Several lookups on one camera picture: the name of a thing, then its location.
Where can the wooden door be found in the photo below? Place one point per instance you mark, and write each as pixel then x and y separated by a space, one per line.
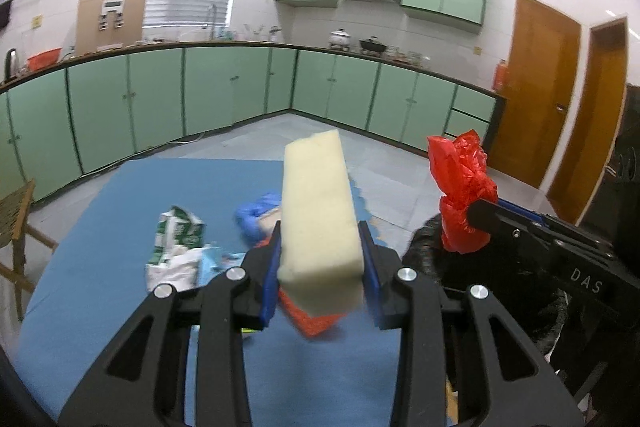
pixel 595 122
pixel 530 92

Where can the white device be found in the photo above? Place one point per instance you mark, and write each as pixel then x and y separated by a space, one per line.
pixel 111 9

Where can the green white milk carton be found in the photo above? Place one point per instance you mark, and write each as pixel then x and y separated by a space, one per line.
pixel 172 232

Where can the metal faucet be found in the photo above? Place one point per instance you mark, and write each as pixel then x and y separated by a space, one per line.
pixel 212 17

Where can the blue plastic bag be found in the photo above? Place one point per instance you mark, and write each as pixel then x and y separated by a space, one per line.
pixel 252 214

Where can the white light-blue wrapper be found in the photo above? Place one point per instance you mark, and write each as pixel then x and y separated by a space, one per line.
pixel 212 263

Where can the wooden chair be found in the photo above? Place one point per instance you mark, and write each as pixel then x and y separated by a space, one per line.
pixel 17 217

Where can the yellow sponge block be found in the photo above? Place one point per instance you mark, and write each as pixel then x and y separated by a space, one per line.
pixel 315 207

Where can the cardboard board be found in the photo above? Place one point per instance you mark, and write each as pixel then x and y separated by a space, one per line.
pixel 135 22

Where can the green base cabinets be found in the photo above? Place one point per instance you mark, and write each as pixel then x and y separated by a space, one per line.
pixel 150 102

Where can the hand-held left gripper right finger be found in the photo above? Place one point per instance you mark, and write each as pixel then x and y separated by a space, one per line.
pixel 368 269

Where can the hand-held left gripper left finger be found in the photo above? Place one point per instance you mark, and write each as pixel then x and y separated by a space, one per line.
pixel 270 269

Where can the electric kettle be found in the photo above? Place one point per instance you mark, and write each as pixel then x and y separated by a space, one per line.
pixel 11 64

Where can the red basin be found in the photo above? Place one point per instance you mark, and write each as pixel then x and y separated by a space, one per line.
pixel 44 58

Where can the white lidded pot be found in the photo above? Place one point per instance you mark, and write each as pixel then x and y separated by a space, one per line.
pixel 340 38

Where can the black wok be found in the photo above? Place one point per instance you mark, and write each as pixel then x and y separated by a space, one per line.
pixel 372 44

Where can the red plastic bag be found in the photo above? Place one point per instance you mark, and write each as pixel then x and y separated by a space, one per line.
pixel 457 177

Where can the dark towel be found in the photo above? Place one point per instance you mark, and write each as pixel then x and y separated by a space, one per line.
pixel 4 13

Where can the red snack packet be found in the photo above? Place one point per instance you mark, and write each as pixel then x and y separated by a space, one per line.
pixel 316 324

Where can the red fire extinguisher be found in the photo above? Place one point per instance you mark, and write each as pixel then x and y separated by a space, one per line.
pixel 500 77

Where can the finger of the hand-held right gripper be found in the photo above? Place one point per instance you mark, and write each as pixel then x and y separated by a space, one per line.
pixel 520 208
pixel 505 224

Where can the blue felt mat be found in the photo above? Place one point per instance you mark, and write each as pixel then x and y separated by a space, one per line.
pixel 100 307

